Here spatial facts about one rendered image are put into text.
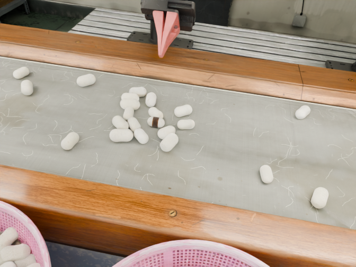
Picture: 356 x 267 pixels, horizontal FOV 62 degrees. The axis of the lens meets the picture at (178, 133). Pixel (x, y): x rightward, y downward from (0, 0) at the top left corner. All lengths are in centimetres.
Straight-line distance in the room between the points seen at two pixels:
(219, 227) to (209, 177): 10
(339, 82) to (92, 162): 52
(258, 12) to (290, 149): 210
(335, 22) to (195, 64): 209
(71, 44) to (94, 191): 43
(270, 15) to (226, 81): 196
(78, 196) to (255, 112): 36
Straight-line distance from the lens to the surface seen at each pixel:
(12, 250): 42
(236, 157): 49
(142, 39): 95
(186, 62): 67
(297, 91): 66
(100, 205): 39
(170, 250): 36
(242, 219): 39
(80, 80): 62
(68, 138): 49
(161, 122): 51
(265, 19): 259
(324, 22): 265
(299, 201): 47
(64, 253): 47
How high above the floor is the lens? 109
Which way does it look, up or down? 43 degrees down
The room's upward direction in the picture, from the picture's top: 5 degrees clockwise
